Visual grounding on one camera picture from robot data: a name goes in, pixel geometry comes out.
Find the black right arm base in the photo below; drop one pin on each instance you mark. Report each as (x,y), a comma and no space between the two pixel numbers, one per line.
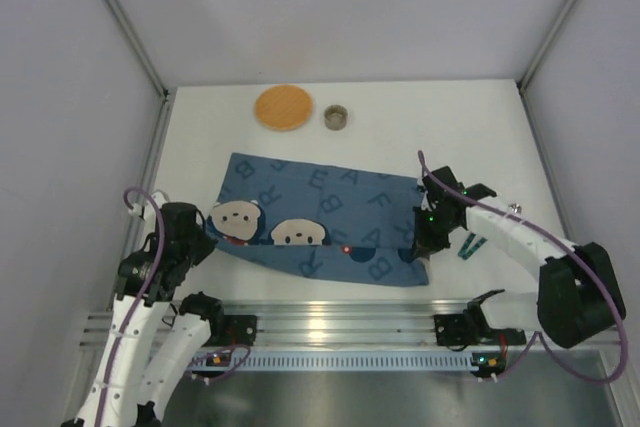
(459,331)

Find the blue bear print placemat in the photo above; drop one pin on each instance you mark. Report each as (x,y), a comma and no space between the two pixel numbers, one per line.
(319,221)

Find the round woven bamboo plate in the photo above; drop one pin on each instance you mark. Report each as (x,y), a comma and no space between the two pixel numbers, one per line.
(283,107)

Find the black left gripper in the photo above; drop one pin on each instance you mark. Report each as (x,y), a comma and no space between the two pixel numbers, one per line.
(201,240)

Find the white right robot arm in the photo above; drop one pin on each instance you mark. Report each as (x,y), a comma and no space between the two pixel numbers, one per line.
(577,295)

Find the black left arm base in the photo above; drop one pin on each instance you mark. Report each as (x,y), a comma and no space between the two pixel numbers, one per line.
(234,330)

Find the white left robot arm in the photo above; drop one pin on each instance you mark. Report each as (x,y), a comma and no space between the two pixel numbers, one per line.
(134,380)

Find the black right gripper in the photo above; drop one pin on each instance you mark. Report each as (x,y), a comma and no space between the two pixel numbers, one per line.
(426,235)

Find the perforated grey cable duct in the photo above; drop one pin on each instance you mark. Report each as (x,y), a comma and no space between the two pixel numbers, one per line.
(348,361)

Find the small grey metal cup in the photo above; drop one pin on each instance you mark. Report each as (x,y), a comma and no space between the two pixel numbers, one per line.
(335,117)

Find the silver fork green handle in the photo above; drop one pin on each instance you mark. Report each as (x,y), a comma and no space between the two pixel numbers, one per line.
(467,247)

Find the silver spoon green handle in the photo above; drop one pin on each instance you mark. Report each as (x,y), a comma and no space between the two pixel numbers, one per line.
(478,243)

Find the aluminium mounting rail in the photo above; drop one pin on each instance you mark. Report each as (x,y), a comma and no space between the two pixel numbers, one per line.
(353,324)

